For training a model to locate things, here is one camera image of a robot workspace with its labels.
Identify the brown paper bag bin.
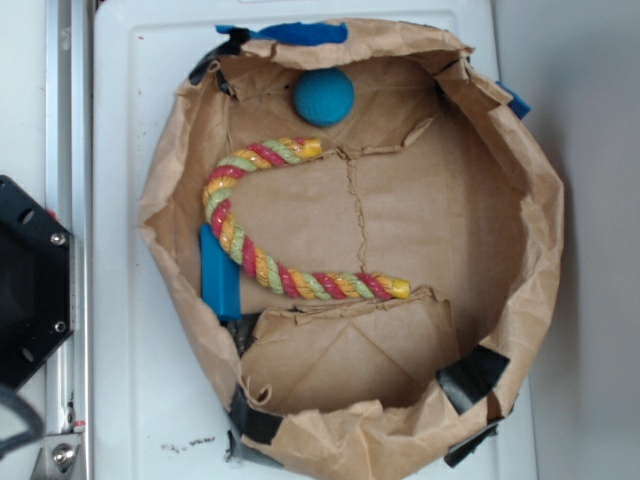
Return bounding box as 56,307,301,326
140,19,564,479

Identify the white plastic tray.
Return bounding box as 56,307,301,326
92,0,539,480

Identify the black tape piece bottom left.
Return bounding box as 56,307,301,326
226,385,284,469

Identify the black cable bottom left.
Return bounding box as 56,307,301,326
0,384,46,457

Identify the blue tape strip top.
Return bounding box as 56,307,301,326
215,22,349,47

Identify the blue rubber ball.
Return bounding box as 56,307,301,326
294,68,355,127

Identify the black tape piece top left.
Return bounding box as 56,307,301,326
188,27,250,86

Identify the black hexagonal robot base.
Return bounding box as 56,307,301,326
1,175,72,390

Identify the multicolored twisted rope toy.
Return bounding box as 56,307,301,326
202,137,411,301

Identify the aluminium extrusion rail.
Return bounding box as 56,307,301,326
45,1,97,479

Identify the blue rectangular block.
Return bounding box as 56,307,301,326
199,224,242,322

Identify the black tape piece bottom right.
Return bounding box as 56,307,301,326
443,420,501,468

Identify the metal corner bracket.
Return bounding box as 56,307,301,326
30,433,82,480

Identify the black tape piece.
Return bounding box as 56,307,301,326
436,345,510,415
226,385,284,469
443,420,501,468
188,27,250,86

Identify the blue tape piece right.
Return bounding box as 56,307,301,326
496,81,531,120

